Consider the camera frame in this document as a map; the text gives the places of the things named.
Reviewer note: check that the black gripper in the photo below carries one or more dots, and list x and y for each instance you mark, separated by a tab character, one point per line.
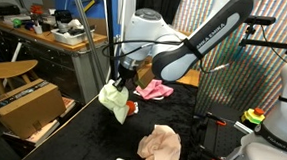
127	75

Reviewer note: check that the pale green t-shirt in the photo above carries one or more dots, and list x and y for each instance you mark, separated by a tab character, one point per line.
113	101

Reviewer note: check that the pink t-shirt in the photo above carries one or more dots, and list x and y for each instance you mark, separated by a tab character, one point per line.
154	89

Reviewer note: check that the peach t-shirt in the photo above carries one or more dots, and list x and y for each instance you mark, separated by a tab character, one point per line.
159	147

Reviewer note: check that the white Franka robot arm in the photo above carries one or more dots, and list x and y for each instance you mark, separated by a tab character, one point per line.
203	37

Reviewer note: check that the red toy radish green leaves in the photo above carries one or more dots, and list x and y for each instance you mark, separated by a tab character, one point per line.
131	106

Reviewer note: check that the grey workbench with wooden top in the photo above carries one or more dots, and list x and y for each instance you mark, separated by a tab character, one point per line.
84	69

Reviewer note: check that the red-cover book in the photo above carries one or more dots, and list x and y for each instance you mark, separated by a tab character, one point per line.
68	105

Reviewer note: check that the black table cloth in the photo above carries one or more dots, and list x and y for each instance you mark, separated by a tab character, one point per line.
93	137

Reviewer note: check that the silver metal pole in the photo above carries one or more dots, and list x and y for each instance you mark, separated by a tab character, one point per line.
86	33

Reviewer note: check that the black vertical pole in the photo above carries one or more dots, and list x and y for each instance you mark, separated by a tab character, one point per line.
111	21

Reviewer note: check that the white plastic tray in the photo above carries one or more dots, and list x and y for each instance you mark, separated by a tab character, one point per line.
69	38

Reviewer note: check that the wooden board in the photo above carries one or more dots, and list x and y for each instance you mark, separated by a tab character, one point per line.
190	79

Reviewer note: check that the yellow black tool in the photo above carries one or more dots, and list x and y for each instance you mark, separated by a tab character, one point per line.
89	5

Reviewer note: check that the black round device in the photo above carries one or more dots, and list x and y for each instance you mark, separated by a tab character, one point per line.
63	18

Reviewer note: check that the black curtain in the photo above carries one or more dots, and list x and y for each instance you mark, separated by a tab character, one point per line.
155	0

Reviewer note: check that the flat book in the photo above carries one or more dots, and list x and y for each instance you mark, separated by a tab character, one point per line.
43	135

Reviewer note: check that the blue panel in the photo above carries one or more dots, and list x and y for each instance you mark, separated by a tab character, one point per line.
71	0

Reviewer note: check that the white cup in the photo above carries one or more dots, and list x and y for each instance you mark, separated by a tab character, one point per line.
38	29

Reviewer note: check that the cardboard box with black tape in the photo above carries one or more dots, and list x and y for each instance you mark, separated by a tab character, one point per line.
24	113

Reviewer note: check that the red bench item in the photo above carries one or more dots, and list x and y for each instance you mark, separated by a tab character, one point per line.
36	9

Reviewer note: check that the wooden stool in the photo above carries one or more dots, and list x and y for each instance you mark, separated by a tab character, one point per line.
7	69

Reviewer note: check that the green bench item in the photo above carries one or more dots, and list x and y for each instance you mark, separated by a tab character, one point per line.
17	22

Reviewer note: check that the yellow red emergency stop button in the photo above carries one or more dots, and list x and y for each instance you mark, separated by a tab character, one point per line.
253	116

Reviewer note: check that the black case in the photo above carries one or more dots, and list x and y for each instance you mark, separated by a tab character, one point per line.
2	9

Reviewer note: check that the tan wrist camera box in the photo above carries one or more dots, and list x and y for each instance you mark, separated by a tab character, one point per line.
146	76

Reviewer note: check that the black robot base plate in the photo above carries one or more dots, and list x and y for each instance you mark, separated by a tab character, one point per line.
220	138

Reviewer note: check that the silver metal bracket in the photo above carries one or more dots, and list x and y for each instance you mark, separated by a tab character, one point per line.
242	127

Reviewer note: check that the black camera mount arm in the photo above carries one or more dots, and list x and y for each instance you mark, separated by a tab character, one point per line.
262	43

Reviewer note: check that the black bar-shaped camera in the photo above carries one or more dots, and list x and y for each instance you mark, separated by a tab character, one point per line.
262	20

